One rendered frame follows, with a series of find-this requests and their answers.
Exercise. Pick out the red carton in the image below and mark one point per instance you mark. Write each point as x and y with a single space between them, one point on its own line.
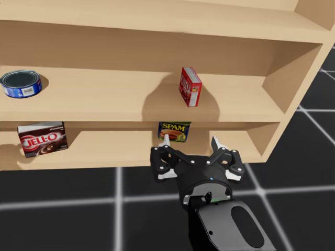
189 87

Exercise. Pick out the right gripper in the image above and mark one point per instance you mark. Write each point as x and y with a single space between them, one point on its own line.
201 177

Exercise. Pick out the blue flat can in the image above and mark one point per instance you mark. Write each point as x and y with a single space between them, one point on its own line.
21 85

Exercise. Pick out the brown and white carton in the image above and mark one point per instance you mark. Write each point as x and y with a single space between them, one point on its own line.
43 142

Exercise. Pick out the pale wooden shelf unit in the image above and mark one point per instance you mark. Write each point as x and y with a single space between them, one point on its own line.
104 91

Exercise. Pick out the green and blue rectangular can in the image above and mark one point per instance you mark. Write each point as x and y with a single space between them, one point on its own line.
174 132

